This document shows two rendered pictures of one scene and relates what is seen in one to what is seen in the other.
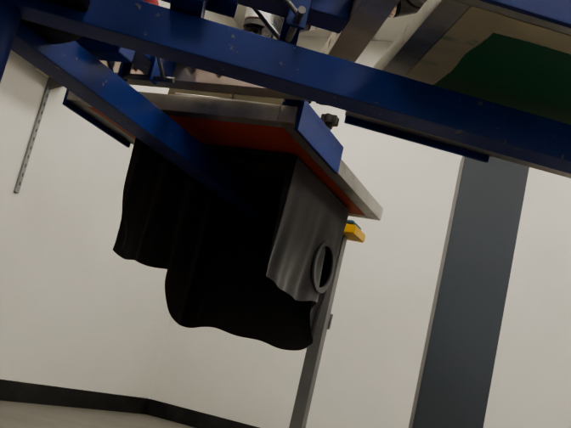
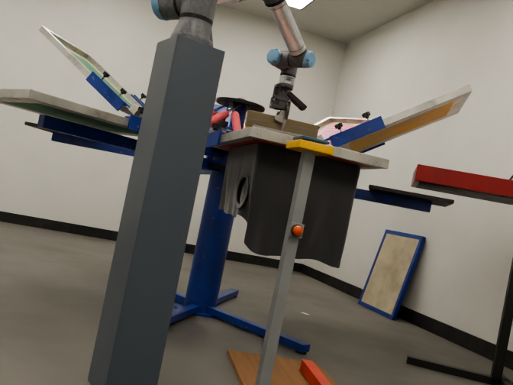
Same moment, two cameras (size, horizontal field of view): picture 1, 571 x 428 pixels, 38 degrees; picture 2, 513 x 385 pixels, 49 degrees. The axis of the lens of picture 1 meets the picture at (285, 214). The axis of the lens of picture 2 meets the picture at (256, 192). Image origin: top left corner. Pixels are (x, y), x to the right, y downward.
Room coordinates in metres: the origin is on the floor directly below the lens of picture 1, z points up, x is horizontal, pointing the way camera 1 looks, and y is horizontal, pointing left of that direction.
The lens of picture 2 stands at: (4.01, -1.56, 0.70)
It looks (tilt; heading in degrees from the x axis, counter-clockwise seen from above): 1 degrees up; 140
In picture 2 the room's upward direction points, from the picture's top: 11 degrees clockwise
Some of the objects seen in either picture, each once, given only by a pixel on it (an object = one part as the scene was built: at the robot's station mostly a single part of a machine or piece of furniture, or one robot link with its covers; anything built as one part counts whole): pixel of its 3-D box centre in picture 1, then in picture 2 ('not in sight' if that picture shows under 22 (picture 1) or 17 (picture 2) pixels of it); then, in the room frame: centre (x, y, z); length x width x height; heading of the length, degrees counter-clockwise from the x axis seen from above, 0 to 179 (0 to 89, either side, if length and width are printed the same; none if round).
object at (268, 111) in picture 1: (242, 160); (287, 152); (2.12, 0.14, 0.97); 0.79 x 0.58 x 0.04; 157
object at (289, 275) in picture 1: (296, 248); (243, 188); (2.10, -0.05, 0.77); 0.46 x 0.09 x 0.36; 157
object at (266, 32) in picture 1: (255, 47); (282, 98); (1.97, 0.17, 1.23); 0.09 x 0.08 x 0.12; 67
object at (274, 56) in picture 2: not in sight; (281, 59); (2.02, 0.09, 1.39); 0.11 x 0.11 x 0.08; 14
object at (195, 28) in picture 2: not in sight; (193, 33); (2.30, -0.56, 1.25); 0.15 x 0.15 x 0.10
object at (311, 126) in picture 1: (312, 137); (216, 140); (1.79, -0.02, 0.98); 0.30 x 0.05 x 0.07; 157
